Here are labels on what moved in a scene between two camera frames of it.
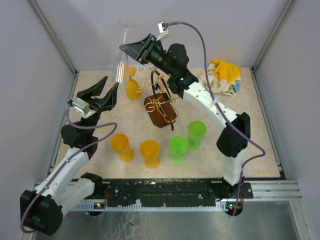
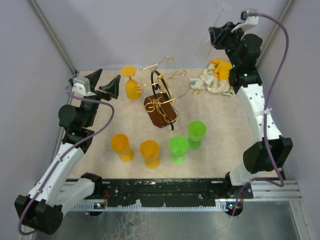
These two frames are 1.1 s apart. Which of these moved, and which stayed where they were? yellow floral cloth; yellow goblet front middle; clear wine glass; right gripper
Moved: clear wine glass; right gripper
Stayed: yellow goblet front middle; yellow floral cloth
